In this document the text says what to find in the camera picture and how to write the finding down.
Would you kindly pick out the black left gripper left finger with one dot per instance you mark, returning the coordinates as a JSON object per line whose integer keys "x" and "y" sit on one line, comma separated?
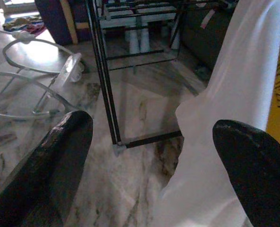
{"x": 50, "y": 170}

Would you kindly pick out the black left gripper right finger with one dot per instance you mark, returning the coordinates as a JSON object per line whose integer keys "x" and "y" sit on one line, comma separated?
{"x": 257, "y": 170}

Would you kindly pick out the white hanging garment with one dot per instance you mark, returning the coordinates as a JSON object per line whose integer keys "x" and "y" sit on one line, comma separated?
{"x": 236, "y": 71}

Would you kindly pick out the black metal clothes rack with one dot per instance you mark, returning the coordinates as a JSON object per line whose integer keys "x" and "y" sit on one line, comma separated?
{"x": 104, "y": 78}

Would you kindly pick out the dark grey-green sofa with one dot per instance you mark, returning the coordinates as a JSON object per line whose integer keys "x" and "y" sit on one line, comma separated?
{"x": 201, "y": 47}

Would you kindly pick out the colourful cloth pile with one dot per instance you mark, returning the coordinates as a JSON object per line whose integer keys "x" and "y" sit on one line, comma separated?
{"x": 33, "y": 28}

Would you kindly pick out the dark purple cushioned chair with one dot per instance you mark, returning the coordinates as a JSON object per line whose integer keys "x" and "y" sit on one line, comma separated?
{"x": 52, "y": 21}

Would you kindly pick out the white legged furniture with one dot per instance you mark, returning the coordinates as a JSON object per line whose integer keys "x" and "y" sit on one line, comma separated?
{"x": 139, "y": 40}

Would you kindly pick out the white folding metal frame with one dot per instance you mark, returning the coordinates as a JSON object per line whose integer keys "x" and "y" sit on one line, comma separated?
{"x": 70, "y": 67}

